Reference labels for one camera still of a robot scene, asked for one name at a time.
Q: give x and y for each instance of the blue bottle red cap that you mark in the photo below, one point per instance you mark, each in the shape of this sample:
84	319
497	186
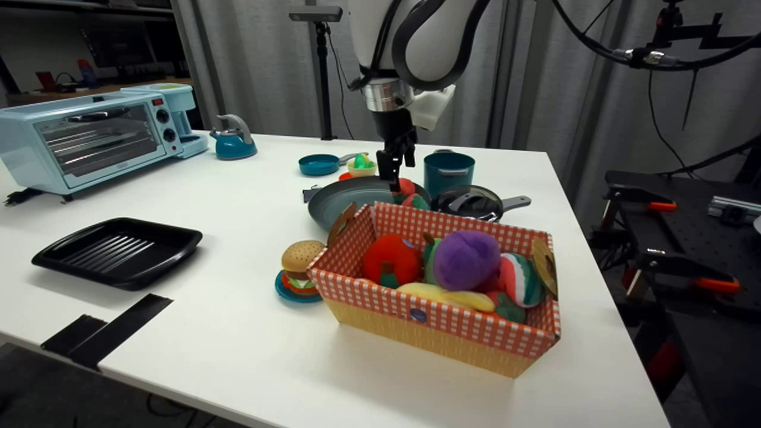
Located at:
88	72

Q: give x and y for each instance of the wooden desk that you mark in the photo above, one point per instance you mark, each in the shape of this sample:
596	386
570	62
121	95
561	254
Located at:
71	94

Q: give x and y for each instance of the green plush vegetable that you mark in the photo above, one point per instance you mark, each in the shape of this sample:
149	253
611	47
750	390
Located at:
429	261

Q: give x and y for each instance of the teal toy kettle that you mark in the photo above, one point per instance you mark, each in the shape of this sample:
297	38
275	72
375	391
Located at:
235	145

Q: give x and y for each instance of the purple plush fruit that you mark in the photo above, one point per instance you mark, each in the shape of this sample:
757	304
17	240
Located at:
467	258

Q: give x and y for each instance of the camera on tripod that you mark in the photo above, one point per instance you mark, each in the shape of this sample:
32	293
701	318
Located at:
323	59

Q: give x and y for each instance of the red plush fruit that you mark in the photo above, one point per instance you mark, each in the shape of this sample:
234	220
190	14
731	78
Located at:
389	255

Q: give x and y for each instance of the light blue toaster oven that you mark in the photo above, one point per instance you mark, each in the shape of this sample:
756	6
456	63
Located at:
35	142

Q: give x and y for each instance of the aluminium profile bar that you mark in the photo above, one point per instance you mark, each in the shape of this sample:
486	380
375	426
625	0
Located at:
734	208

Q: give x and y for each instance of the plush watermelon slice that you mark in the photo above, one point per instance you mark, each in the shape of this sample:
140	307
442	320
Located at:
520	279

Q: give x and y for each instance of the orange checked cardboard basket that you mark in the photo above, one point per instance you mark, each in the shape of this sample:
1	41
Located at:
428	333

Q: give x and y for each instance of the black tape strips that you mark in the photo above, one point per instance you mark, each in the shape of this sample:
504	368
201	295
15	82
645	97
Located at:
113	330

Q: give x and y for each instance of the toy burger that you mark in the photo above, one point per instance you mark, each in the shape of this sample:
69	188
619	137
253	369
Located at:
300	261

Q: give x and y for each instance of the black grill tray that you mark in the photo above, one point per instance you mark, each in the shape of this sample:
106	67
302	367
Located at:
119	252

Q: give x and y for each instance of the yellow bowl with green toy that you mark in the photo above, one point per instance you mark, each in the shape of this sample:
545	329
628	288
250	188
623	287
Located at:
361	166

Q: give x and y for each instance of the red plush strawberry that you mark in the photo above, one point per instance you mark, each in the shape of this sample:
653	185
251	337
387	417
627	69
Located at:
410	193

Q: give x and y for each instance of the monitor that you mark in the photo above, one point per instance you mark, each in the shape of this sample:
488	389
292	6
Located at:
116	44

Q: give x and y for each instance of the teal toy pot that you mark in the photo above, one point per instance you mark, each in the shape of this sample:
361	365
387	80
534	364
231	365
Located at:
449	172

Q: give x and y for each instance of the black pan with glass lid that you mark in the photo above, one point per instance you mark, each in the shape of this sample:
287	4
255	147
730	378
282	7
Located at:
469	202

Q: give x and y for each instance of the camera on mount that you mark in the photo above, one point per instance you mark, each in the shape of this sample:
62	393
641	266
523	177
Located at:
684	30

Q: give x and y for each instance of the yellow plush banana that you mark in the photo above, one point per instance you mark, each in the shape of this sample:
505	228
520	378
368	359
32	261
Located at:
452	295

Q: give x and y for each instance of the grey curtain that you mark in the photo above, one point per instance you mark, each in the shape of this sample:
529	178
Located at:
535	77

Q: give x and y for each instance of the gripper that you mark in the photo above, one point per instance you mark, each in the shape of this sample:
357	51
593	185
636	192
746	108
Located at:
392	126

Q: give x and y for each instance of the red and green plush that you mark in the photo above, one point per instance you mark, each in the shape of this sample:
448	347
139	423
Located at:
508	309

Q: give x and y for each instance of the grey frying pan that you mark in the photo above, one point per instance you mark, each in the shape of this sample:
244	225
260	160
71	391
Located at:
345	199

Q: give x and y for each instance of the small teal toy pan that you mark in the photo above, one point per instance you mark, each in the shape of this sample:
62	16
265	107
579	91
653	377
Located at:
318	164

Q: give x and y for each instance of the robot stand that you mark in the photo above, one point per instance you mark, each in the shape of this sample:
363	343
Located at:
701	267

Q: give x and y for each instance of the teal toy plate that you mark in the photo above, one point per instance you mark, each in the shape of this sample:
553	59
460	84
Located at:
288	294

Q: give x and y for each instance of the black toaster oven knob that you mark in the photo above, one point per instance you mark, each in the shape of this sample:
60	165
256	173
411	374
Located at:
170	135
162	116

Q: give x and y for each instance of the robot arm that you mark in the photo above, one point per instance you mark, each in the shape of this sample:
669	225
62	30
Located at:
376	35

